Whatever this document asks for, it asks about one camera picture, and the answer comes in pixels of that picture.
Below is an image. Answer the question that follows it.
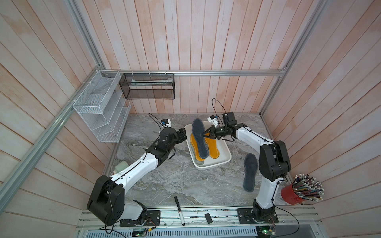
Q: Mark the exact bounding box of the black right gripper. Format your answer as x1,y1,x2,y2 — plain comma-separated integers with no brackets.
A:
201,126,229,140

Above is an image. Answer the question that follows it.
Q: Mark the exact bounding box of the yellow fuzzy insole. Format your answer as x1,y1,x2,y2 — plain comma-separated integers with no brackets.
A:
190,134,200,157
205,138,220,159

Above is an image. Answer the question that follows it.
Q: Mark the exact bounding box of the dark grey insole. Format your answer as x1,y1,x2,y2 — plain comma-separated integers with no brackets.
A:
191,118,209,159
243,153,258,192

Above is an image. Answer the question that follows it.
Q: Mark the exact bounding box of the white textured insole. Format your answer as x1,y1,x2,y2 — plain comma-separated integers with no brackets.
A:
194,155,205,166

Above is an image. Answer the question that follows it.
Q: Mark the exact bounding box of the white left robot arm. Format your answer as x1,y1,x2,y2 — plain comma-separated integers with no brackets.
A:
87,127,187,227

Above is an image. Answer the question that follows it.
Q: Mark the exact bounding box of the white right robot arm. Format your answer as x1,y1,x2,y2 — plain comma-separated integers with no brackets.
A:
202,112,291,223

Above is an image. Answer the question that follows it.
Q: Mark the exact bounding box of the white plastic storage box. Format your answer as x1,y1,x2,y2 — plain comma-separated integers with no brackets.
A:
185,124,232,171

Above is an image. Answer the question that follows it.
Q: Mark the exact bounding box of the pale green small device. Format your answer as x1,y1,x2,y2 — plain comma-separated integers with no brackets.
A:
113,161,129,174

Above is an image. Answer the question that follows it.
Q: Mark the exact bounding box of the black marker pen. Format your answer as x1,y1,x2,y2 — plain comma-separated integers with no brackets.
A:
174,196,185,226

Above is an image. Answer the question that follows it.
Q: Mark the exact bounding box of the small black block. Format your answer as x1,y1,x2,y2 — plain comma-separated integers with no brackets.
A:
204,213,213,224

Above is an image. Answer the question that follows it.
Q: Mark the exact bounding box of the red cup of pencils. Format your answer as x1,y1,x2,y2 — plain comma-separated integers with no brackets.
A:
281,174,325,205

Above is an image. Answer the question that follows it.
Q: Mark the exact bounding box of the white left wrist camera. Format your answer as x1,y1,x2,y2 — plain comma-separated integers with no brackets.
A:
160,119,172,128

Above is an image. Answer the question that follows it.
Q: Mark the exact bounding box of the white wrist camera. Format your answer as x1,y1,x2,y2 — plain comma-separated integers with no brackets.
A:
160,119,172,128
208,115,220,127

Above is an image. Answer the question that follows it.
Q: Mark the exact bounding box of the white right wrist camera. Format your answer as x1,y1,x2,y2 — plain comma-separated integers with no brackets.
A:
208,115,220,127

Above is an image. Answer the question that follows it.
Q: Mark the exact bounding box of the black wire mesh basket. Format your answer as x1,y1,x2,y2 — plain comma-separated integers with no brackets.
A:
119,72,176,100

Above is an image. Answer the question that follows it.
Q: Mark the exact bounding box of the white wire mesh shelf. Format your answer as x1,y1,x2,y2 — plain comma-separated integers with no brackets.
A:
73,70,131,143

